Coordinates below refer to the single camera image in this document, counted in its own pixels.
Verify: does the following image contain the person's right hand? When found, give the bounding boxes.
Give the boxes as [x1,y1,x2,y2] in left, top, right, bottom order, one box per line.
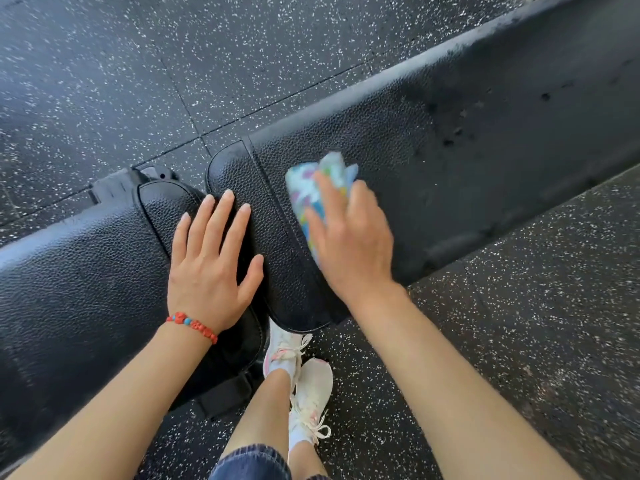
[304,171,408,309]

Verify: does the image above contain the person's left hand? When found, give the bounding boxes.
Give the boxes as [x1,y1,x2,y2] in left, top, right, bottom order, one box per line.
[166,189,265,336]

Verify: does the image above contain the colourful patterned cleaning cloth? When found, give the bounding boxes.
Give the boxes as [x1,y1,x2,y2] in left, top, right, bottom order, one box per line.
[285,151,360,266]

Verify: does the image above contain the person's left forearm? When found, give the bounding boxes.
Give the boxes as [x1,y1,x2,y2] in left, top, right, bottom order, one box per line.
[7,322,217,480]

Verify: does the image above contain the person's right forearm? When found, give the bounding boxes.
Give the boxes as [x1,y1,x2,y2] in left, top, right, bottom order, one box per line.
[347,285,583,480]

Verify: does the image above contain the white sneaker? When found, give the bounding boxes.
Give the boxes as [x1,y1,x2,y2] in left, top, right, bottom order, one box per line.
[288,358,334,445]
[263,317,314,390]

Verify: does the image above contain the white sock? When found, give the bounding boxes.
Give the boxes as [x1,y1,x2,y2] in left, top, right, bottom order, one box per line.
[272,359,299,383]
[288,425,313,450]

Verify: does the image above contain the black bench seat pad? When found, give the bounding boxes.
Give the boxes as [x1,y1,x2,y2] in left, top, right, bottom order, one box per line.
[0,180,267,470]

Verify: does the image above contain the long black bench back pad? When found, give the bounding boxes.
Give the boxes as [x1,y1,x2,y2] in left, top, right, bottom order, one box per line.
[206,0,640,334]

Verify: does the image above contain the person's left leg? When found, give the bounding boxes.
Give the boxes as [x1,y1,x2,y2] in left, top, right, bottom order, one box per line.
[220,369,293,460]

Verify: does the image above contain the person's leg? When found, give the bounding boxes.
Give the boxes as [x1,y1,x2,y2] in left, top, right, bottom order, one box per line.
[220,369,293,460]
[287,440,328,480]

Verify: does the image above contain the blue denim shorts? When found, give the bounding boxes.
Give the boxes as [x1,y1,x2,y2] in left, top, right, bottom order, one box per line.
[207,444,331,480]

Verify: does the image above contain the person's right leg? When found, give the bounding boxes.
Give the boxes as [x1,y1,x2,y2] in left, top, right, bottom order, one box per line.
[287,440,328,480]

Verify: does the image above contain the red beaded bracelet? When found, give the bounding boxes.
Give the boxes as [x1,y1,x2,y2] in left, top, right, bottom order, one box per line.
[165,312,219,345]

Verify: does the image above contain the black metal bench frame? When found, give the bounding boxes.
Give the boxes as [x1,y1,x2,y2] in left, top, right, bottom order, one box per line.
[89,166,178,206]

